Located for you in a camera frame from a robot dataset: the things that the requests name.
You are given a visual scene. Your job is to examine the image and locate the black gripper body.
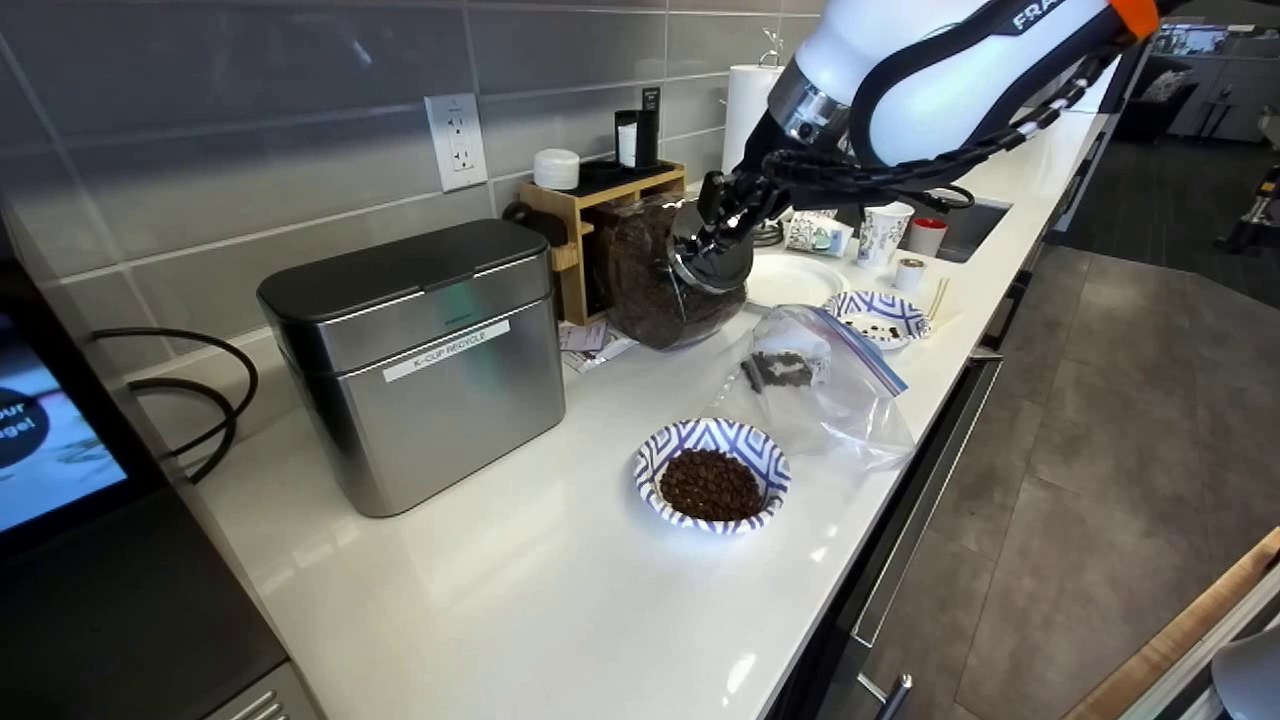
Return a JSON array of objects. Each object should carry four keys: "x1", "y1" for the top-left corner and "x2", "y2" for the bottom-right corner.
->
[{"x1": 712, "y1": 120, "x2": 819, "y2": 214}]

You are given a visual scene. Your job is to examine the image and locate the glass jar of coffee beans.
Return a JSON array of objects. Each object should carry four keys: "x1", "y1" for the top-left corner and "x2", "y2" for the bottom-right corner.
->
[{"x1": 594, "y1": 195, "x2": 753, "y2": 357}]

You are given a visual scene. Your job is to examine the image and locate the white paper towel roll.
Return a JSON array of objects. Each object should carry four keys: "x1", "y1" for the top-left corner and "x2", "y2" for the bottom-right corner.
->
[{"x1": 715, "y1": 61, "x2": 793, "y2": 174}]

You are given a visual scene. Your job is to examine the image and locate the white round plate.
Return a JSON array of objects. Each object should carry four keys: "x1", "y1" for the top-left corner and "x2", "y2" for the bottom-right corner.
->
[{"x1": 739, "y1": 248, "x2": 852, "y2": 314}]

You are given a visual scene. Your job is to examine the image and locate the tipped patterned paper cup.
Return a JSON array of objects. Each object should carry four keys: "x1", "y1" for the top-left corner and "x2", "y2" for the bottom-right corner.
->
[{"x1": 779, "y1": 207, "x2": 859, "y2": 265}]

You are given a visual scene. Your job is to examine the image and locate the black box in rack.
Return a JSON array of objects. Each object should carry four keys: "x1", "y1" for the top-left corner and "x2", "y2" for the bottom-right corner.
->
[{"x1": 614, "y1": 106, "x2": 646, "y2": 174}]

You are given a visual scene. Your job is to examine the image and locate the tall patterned paper cup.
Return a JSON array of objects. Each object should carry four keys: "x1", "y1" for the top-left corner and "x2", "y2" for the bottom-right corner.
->
[{"x1": 858, "y1": 195, "x2": 921, "y2": 271}]

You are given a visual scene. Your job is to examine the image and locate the wooden countertop rack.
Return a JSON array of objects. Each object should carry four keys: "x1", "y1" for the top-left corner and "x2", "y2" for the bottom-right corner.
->
[{"x1": 518, "y1": 157, "x2": 693, "y2": 326}]

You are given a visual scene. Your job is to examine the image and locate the small white round container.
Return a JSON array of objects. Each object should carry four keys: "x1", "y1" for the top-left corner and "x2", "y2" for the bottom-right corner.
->
[{"x1": 533, "y1": 143, "x2": 584, "y2": 190}]

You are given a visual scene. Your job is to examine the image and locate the blue patterned bowl few beans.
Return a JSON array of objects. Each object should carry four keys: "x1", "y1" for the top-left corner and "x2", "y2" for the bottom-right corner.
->
[{"x1": 823, "y1": 289, "x2": 930, "y2": 357}]

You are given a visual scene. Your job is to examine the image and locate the white cup with red rim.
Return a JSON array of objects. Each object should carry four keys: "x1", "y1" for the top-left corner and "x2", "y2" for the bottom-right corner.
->
[{"x1": 907, "y1": 210, "x2": 953, "y2": 261}]

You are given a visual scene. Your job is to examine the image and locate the white paper packet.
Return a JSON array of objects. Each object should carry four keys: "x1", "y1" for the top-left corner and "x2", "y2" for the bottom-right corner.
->
[{"x1": 555, "y1": 314, "x2": 639, "y2": 375}]

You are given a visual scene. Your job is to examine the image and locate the clear zip plastic bag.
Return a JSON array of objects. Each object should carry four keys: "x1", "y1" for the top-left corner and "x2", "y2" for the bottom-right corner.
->
[{"x1": 696, "y1": 305, "x2": 921, "y2": 481}]

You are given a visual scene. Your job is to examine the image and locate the steel sink basin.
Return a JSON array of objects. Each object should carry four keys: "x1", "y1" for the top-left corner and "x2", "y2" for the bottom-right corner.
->
[{"x1": 917, "y1": 195, "x2": 1013, "y2": 269}]

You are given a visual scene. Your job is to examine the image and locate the blue patterned bowl many beans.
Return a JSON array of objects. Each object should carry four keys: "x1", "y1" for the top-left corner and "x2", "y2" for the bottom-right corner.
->
[{"x1": 630, "y1": 415, "x2": 797, "y2": 538}]

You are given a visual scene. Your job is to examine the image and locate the white electrical outlet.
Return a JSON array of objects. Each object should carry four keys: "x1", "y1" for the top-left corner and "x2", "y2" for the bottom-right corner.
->
[{"x1": 422, "y1": 86, "x2": 493, "y2": 195}]

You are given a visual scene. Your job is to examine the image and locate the stainless steel box container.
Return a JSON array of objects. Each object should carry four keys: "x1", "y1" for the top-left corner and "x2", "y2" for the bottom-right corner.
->
[{"x1": 256, "y1": 214, "x2": 569, "y2": 520}]

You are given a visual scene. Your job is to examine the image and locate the dark lower cabinet front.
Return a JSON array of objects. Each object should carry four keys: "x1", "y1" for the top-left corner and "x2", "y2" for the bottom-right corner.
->
[{"x1": 774, "y1": 265, "x2": 1072, "y2": 720}]

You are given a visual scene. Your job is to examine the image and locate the wooden board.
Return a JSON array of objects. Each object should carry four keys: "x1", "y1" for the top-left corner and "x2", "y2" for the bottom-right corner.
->
[{"x1": 1065, "y1": 523, "x2": 1280, "y2": 720}]

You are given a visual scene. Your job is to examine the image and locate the black appliance with screen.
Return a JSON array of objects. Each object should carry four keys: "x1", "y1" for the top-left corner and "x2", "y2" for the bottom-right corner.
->
[{"x1": 0, "y1": 224, "x2": 326, "y2": 720}]

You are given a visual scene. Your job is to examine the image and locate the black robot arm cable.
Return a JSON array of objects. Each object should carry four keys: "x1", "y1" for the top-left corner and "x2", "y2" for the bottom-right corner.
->
[{"x1": 743, "y1": 0, "x2": 1151, "y2": 214}]

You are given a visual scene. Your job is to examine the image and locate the black power cable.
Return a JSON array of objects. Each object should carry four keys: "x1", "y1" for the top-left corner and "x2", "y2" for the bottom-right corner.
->
[{"x1": 84, "y1": 322, "x2": 264, "y2": 487}]

